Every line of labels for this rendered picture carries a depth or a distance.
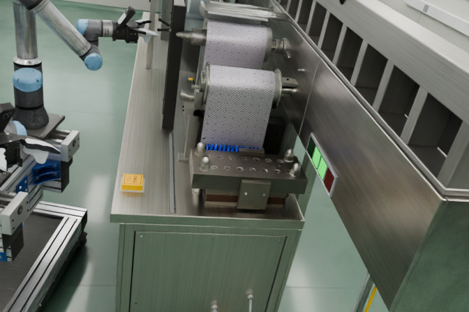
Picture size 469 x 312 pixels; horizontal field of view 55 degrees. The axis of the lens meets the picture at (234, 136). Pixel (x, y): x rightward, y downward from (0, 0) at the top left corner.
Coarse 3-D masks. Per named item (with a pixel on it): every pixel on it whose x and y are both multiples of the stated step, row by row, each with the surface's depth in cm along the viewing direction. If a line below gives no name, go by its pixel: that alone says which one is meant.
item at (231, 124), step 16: (208, 112) 159; (224, 112) 160; (240, 112) 161; (256, 112) 162; (208, 128) 162; (224, 128) 163; (240, 128) 164; (256, 128) 165; (240, 144) 168; (256, 144) 168
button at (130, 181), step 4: (124, 176) 158; (128, 176) 158; (132, 176) 159; (136, 176) 159; (140, 176) 160; (124, 180) 156; (128, 180) 156; (132, 180) 157; (136, 180) 157; (140, 180) 157; (124, 184) 154; (128, 184) 154; (132, 184) 155; (136, 184) 155; (140, 184) 155; (124, 188) 155; (128, 188) 155; (132, 188) 155; (136, 188) 155; (140, 188) 155
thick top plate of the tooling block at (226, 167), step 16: (192, 160) 155; (224, 160) 158; (240, 160) 160; (256, 160) 162; (272, 160) 163; (192, 176) 150; (208, 176) 149; (224, 176) 150; (240, 176) 151; (256, 176) 152; (272, 176) 154; (288, 176) 156; (304, 176) 157; (272, 192) 156; (288, 192) 157; (304, 192) 158
